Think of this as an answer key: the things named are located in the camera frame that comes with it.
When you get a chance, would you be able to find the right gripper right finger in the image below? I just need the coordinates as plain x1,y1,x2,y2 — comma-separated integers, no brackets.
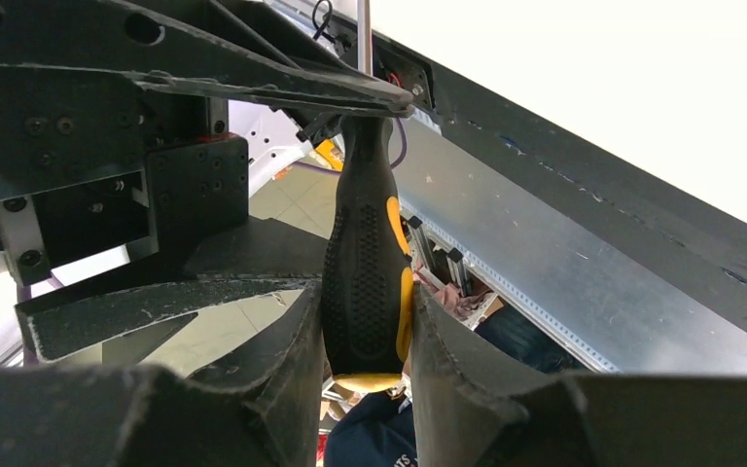
410,288,747,466

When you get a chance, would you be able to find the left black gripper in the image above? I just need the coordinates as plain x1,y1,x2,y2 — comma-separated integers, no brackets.
0,1,412,362

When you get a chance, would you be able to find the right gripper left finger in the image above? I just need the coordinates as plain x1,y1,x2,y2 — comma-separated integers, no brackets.
0,283,323,466

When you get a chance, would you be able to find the black yellow screwdriver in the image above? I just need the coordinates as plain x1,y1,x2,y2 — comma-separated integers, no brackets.
319,0,416,394

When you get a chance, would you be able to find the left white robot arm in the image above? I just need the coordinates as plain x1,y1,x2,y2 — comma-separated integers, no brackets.
0,1,410,363

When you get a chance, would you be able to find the aluminium front rail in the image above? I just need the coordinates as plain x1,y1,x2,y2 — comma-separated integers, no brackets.
391,119,747,376

